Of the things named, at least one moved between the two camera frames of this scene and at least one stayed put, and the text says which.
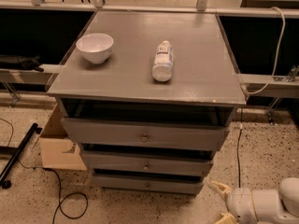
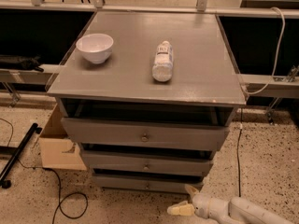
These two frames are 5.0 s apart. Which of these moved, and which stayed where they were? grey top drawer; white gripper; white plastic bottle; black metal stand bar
Moved: white gripper
Stayed: grey top drawer; white plastic bottle; black metal stand bar
